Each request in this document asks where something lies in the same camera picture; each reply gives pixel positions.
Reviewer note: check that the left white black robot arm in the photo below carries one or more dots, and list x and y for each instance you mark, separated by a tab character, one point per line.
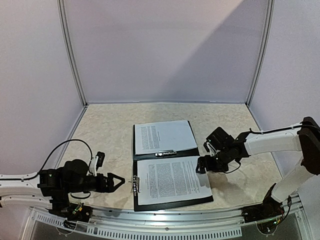
50	188

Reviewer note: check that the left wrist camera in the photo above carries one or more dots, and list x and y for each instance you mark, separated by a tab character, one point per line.
96	163

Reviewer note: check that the black clip folder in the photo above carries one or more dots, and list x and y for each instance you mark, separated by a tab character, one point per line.
165	156

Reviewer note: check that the aluminium frame post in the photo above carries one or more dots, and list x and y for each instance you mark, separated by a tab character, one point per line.
61	6
262	51

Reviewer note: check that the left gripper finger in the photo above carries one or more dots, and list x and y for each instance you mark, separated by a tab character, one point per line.
112	187
112	176

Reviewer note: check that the white printed sheet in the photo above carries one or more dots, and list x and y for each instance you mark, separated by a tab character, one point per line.
151	138

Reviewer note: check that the right aluminium frame post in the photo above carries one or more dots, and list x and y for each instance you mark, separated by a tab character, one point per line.
262	51

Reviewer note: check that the white paper stack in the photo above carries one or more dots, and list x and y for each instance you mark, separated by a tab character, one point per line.
170	183

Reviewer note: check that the aluminium front rail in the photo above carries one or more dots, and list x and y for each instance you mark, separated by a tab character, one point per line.
180	217

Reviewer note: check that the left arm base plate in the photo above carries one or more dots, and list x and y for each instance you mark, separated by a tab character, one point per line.
74	212

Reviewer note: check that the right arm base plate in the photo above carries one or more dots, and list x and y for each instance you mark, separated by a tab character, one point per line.
259	212

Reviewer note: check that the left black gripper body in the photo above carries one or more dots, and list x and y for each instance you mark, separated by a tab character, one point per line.
99	187

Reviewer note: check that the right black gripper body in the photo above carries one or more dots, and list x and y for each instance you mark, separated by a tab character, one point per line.
208	162

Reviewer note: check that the left aluminium frame post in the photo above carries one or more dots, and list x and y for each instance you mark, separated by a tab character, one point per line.
61	6

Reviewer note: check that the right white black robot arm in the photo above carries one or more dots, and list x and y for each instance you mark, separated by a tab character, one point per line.
303	137

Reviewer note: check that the perforated white cable tray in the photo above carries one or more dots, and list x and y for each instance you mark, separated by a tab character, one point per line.
125	231

